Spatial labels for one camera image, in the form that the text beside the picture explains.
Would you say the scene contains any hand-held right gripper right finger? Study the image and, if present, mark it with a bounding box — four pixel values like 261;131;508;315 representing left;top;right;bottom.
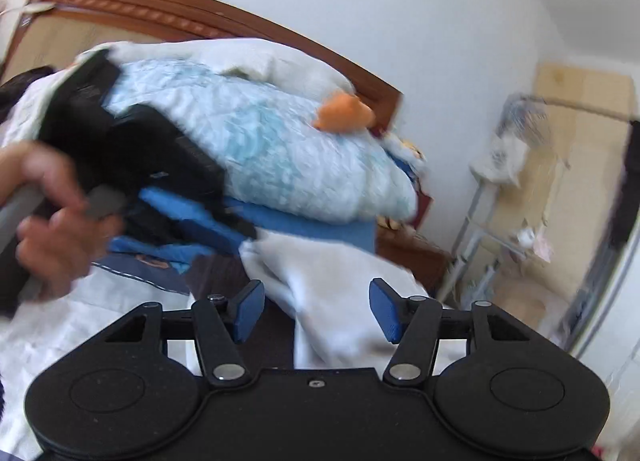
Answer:
369;278;532;389

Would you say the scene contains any person's left hand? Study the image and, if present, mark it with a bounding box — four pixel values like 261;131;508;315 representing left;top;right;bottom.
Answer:
0;143;126;303

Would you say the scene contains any bed with striped sheet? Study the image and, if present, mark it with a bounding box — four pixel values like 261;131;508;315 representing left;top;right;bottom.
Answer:
0;236;211;461

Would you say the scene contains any wooden nightstand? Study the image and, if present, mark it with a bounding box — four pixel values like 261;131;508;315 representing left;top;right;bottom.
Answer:
375;221;453;299

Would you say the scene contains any light blue quilt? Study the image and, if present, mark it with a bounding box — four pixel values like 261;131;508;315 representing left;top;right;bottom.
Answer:
102;61;418;224

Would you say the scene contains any orange plush toy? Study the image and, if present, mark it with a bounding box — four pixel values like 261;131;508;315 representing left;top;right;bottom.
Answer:
314;93;377;132

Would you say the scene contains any rolling side table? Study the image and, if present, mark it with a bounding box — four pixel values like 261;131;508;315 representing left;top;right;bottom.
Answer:
450;218;556;302

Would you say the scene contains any dark brown folded sweater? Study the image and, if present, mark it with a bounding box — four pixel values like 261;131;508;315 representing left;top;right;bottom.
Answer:
187;253;301;372

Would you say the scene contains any brown paper bag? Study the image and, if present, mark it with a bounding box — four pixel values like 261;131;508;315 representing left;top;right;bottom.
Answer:
492;276;551;327

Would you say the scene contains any wooden headboard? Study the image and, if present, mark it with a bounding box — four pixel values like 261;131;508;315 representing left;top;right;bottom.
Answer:
7;0;405;136

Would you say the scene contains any blue pillow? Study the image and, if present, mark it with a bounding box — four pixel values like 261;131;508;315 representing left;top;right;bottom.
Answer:
225;198;376;254

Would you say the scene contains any white tote bag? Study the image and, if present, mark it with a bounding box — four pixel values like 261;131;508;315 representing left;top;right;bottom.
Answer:
469;133;531;186

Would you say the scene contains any white fluffy blanket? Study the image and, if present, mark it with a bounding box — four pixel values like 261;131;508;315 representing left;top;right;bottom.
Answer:
75;38;361;96

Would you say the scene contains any bundle of clothes hangers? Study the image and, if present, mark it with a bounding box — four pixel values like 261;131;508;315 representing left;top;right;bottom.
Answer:
497;93;551;146

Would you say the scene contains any black hanging garment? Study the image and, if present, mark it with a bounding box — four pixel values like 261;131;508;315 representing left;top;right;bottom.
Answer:
607;121;640;252

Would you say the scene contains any white shirt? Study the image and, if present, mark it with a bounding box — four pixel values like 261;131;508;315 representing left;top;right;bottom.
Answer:
239;231;436;372

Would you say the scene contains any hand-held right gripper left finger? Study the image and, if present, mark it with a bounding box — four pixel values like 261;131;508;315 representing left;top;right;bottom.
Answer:
102;279;266;389

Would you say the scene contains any red bag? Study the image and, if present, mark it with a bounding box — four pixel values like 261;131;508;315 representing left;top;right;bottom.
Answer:
414;186;435;229

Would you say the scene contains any beige wooden cabinet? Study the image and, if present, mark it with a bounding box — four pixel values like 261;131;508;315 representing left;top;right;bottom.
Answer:
492;61;640;337

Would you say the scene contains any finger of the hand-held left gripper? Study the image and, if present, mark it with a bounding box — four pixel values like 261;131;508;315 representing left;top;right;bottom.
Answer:
125;188;258;247

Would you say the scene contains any white charger cable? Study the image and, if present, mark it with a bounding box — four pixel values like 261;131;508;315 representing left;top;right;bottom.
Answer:
0;2;57;22

